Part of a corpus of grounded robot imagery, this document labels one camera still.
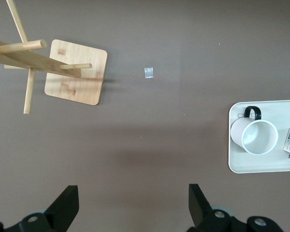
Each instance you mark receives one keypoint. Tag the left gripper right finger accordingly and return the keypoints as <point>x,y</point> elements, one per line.
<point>200,212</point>

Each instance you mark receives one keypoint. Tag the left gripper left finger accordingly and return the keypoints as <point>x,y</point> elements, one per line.
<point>62,210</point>

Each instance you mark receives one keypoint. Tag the cream tray rabbit print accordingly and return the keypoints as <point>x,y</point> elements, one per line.
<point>256,164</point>

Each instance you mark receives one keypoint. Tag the wooden mug tree rack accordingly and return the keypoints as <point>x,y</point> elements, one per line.
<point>75,72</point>

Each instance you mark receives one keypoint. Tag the clear tape piece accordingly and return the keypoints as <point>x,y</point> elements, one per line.
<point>149,72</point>

